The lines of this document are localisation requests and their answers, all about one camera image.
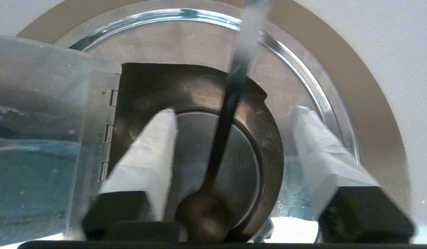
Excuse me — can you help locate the brown round counter ring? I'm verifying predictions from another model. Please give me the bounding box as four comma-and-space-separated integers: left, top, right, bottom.
17, 0, 412, 222

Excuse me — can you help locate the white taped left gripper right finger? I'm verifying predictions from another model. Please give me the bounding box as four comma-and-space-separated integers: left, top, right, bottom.
291, 105, 416, 242

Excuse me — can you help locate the steel ladle hooked handle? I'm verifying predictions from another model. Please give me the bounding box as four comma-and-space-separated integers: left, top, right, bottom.
175, 0, 273, 242

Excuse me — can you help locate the steel inner pot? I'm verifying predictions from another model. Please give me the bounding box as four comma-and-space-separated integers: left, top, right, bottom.
110, 62, 285, 242

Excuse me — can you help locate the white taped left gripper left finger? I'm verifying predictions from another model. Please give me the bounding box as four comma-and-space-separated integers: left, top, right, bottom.
83, 108, 181, 241

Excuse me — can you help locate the stainless steel pot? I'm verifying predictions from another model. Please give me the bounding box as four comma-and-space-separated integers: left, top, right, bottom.
0, 9, 361, 242

